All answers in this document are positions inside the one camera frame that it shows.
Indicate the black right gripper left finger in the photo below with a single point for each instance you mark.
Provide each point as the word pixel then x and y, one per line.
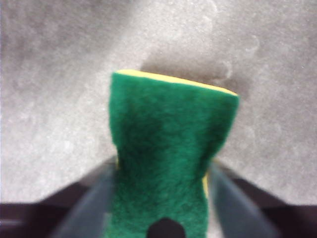
pixel 81 205

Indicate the yellow sponge with green pad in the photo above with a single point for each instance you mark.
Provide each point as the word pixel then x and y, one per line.
pixel 168 138

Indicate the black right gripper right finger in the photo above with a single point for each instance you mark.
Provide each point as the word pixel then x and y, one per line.
pixel 237 205

